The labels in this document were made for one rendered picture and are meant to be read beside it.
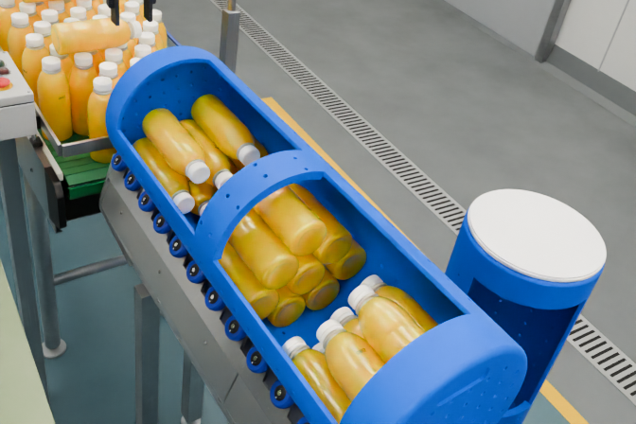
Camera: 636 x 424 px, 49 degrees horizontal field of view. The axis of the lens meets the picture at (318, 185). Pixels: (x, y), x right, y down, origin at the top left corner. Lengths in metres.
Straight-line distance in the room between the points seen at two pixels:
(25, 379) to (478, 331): 0.59
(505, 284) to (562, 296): 0.11
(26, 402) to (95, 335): 1.49
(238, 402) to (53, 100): 0.82
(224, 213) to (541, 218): 0.70
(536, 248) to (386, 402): 0.64
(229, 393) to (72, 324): 1.34
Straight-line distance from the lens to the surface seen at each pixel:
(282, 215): 1.09
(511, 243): 1.39
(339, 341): 0.98
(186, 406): 2.15
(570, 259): 1.42
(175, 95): 1.47
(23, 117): 1.55
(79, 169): 1.64
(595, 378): 2.76
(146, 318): 1.76
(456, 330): 0.89
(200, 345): 1.30
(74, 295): 2.61
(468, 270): 1.41
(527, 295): 1.37
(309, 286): 1.16
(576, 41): 4.85
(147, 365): 1.90
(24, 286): 1.94
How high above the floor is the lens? 1.85
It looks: 36 degrees down
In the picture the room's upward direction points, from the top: 10 degrees clockwise
